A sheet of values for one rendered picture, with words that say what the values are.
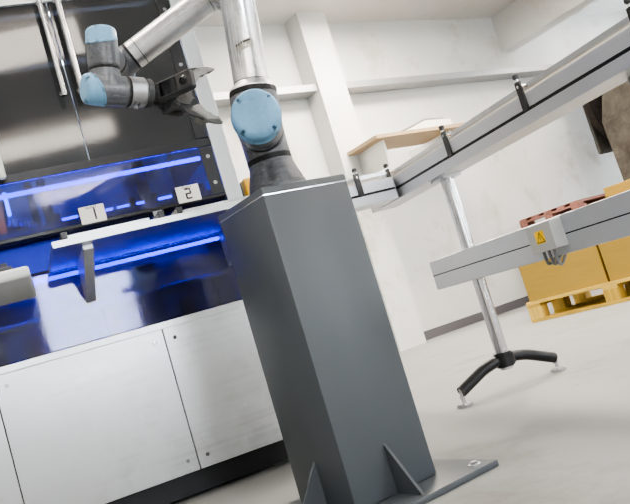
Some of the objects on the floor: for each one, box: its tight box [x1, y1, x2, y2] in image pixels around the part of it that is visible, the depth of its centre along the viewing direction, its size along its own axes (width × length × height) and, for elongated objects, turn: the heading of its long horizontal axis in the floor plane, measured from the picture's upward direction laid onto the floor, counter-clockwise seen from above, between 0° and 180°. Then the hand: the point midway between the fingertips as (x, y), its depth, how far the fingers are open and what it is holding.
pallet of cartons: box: [519, 172, 630, 323], centre depth 517 cm, size 135×103×76 cm
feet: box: [457, 349, 566, 409], centre depth 283 cm, size 8×50×14 cm, turn 38°
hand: (220, 94), depth 197 cm, fingers open, 14 cm apart
